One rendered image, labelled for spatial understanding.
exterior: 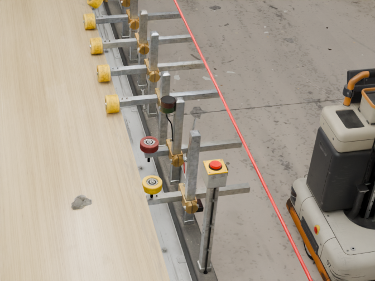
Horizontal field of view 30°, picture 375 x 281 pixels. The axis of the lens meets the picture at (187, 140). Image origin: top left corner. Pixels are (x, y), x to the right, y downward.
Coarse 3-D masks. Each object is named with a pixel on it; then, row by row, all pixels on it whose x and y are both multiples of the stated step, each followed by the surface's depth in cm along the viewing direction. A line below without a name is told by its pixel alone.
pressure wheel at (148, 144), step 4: (148, 136) 299; (140, 140) 297; (144, 140) 297; (148, 140) 296; (152, 140) 298; (156, 140) 297; (140, 144) 296; (144, 144) 295; (148, 144) 295; (152, 144) 295; (156, 144) 295; (140, 148) 297; (144, 148) 294; (148, 148) 294; (152, 148) 294; (156, 148) 296; (144, 152) 296; (148, 152) 295; (152, 152) 296; (148, 160) 302
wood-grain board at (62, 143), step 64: (0, 0) 387; (64, 0) 392; (0, 64) 337; (64, 64) 340; (0, 128) 298; (64, 128) 301; (0, 192) 268; (64, 192) 270; (128, 192) 272; (0, 256) 243; (64, 256) 244; (128, 256) 246
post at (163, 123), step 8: (168, 72) 302; (168, 80) 303; (160, 88) 308; (168, 88) 306; (160, 96) 310; (160, 112) 314; (160, 120) 316; (160, 128) 319; (160, 136) 321; (160, 144) 325
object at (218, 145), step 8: (184, 144) 304; (200, 144) 304; (208, 144) 305; (216, 144) 305; (224, 144) 306; (232, 144) 307; (240, 144) 308; (160, 152) 300; (168, 152) 301; (184, 152) 303
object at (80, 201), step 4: (76, 196) 268; (80, 196) 267; (84, 196) 268; (76, 200) 264; (80, 200) 265; (84, 200) 265; (88, 200) 266; (72, 204) 265; (76, 204) 264; (80, 204) 265; (84, 204) 264; (88, 204) 265; (76, 208) 263; (80, 208) 263
